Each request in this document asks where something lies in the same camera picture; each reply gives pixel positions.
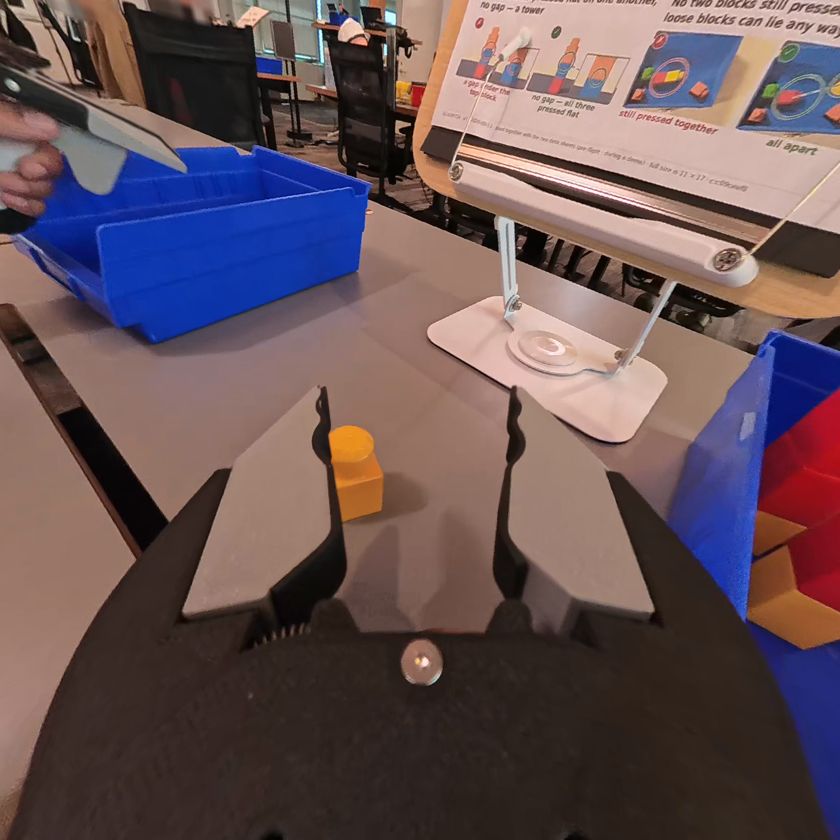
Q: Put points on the black office chair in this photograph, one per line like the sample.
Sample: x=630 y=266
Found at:
x=197 y=72
x=361 y=98

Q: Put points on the person's left hand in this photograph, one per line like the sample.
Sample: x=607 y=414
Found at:
x=33 y=177

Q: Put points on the blue plastic bin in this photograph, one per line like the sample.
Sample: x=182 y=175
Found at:
x=229 y=262
x=715 y=492

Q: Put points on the printed instruction sheet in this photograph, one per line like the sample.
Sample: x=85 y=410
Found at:
x=656 y=154

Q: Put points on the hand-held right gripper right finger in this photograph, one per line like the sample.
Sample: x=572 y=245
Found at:
x=577 y=531

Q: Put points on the small blue bin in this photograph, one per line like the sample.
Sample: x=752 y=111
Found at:
x=269 y=65

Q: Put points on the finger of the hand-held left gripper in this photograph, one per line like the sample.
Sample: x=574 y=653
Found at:
x=105 y=157

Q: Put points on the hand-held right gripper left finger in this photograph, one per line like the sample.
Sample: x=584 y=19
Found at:
x=262 y=531

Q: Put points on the black floor lamp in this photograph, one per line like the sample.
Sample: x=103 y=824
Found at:
x=289 y=65

